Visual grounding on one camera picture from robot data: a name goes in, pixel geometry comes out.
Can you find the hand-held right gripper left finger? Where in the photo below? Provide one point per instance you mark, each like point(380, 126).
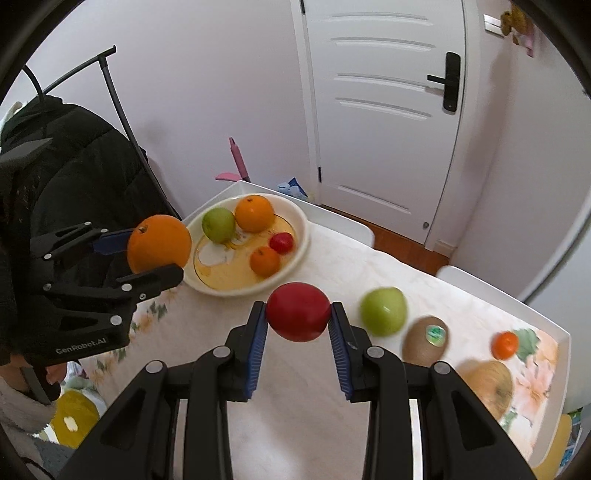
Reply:
point(256, 350)

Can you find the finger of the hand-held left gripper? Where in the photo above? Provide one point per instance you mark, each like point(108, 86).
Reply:
point(147, 279)
point(111, 242)

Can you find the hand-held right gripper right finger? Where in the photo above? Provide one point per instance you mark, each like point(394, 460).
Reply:
point(339, 350)

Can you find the large orange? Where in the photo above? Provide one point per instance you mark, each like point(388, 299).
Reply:
point(254, 213)
point(159, 242)

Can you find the red tomato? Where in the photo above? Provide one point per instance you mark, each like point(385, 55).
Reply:
point(281, 242)
point(298, 312)

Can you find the yellow bear print plate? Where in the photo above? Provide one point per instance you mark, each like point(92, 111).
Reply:
point(221, 273)

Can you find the green apple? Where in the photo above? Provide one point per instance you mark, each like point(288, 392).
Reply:
point(383, 311)
point(218, 225)

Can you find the small orange tangerine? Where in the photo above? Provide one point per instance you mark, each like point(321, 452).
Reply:
point(505, 345)
point(264, 261)

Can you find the person's left forearm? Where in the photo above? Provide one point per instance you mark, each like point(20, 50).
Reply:
point(18, 406)

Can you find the person's left hand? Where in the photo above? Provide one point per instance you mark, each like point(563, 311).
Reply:
point(56, 373)

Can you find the yellow cushion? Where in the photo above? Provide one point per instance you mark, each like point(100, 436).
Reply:
point(76, 410)

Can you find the black jacket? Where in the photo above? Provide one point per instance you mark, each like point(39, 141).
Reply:
point(83, 175)

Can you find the brown kiwi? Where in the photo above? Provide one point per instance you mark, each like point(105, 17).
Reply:
point(422, 344)

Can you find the black coat rack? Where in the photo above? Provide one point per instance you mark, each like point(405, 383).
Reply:
point(113, 87)

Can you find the blue white packet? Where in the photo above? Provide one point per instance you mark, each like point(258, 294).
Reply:
point(293, 188)

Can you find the white panelled door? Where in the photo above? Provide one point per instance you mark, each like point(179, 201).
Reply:
point(383, 152)

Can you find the white table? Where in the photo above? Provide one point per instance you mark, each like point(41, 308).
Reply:
point(554, 401)

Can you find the yellow stool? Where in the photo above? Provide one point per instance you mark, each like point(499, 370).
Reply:
point(556, 445)

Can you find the brown hanging cloth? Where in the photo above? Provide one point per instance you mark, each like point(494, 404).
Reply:
point(513, 21)

